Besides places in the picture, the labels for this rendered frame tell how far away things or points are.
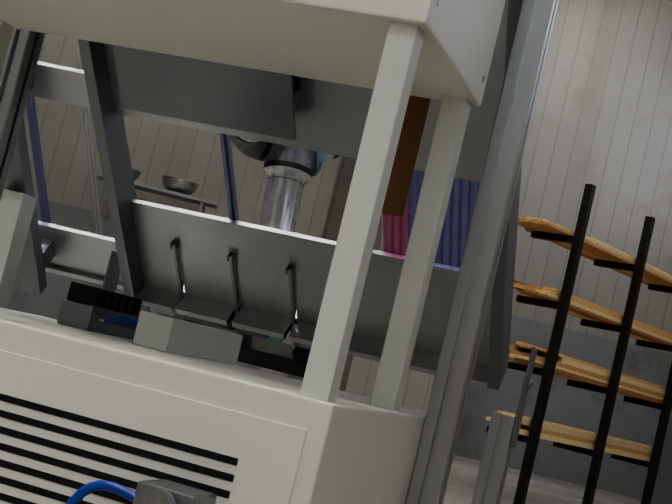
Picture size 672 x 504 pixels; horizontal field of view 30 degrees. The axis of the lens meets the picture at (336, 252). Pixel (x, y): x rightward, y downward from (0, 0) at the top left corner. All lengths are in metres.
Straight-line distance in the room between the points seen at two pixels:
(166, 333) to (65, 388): 0.37
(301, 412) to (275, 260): 0.95
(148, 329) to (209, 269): 0.58
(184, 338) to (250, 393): 0.47
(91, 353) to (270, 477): 0.23
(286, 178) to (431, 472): 1.42
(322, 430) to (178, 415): 0.15
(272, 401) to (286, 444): 0.04
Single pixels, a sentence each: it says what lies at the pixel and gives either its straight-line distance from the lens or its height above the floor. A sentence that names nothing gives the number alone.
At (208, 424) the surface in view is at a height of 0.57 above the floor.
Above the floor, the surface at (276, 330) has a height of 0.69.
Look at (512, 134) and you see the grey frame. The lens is 1.63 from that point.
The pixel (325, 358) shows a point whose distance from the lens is 1.22.
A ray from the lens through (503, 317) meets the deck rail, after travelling 2.00.
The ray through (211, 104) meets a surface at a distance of 1.96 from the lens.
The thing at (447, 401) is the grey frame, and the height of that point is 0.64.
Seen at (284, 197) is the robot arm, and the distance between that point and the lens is 2.88.
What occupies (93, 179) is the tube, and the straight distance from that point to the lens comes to 2.36.
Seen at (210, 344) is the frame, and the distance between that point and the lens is 1.78.
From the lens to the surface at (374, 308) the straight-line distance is 2.12.
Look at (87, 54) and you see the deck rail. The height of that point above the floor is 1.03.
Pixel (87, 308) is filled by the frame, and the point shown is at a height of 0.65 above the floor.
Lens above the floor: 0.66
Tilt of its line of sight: 5 degrees up
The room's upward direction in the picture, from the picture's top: 14 degrees clockwise
